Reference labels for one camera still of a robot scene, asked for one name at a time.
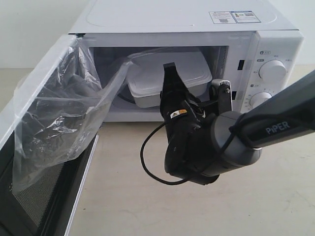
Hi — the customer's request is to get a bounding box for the white control knob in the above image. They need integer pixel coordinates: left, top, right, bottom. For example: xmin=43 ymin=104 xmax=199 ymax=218
xmin=250 ymin=92 xmax=272 ymax=109
xmin=259 ymin=60 xmax=287 ymax=82

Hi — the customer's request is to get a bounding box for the lower white control knob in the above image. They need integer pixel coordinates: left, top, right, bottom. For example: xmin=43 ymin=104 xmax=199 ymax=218
xmin=250 ymin=92 xmax=272 ymax=109

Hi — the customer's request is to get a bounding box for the upper white control knob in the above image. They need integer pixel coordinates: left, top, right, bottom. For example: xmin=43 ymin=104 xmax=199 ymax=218
xmin=259 ymin=60 xmax=287 ymax=82

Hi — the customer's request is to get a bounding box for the white Midea microwave oven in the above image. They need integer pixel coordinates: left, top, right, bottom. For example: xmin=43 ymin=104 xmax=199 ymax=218
xmin=70 ymin=0 xmax=304 ymax=113

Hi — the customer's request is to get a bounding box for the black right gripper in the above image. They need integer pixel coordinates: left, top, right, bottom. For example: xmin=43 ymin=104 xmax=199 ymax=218
xmin=160 ymin=62 xmax=219 ymax=184

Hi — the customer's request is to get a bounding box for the white microwave door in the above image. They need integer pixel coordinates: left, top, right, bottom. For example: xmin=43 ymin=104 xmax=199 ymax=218
xmin=0 ymin=35 xmax=106 ymax=236

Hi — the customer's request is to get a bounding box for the clear plastic protective film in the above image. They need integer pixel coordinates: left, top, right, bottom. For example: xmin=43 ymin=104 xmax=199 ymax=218
xmin=9 ymin=45 xmax=205 ymax=194

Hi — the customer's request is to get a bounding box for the white plastic lidded container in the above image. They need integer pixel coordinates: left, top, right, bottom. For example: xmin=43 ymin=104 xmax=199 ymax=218
xmin=126 ymin=48 xmax=212 ymax=108

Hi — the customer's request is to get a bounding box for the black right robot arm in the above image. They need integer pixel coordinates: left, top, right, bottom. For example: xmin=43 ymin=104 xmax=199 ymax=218
xmin=160 ymin=63 xmax=315 ymax=185

